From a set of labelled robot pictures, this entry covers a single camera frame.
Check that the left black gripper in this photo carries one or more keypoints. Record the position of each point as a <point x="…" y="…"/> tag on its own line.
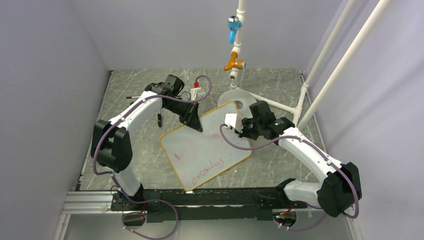
<point x="194" y="122"/>

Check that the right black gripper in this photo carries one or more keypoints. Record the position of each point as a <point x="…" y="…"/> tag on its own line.
<point x="244" y="121"/>

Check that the yellow-framed whiteboard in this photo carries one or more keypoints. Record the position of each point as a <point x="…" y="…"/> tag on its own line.
<point x="198" y="157"/>

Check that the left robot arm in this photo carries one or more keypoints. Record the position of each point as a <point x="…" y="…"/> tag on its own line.
<point x="111" y="147"/>

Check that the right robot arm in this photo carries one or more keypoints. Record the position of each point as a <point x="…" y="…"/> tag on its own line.
<point x="338" y="187"/>

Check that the white perforated disc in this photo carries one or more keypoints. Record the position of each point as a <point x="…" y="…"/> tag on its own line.
<point x="240" y="97"/>

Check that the blue valve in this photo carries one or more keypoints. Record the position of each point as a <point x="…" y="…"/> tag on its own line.
<point x="233" y="23"/>

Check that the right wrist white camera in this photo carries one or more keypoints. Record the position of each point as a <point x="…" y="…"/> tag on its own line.
<point x="233" y="121"/>

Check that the wrist white camera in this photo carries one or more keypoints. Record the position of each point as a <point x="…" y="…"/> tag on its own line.
<point x="197" y="92"/>
<point x="233" y="121"/>

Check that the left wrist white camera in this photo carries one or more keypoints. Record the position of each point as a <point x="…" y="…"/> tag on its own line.
<point x="197" y="92"/>

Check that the white PVC pipe frame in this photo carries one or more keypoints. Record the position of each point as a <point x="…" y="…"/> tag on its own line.
<point x="365" y="30"/>

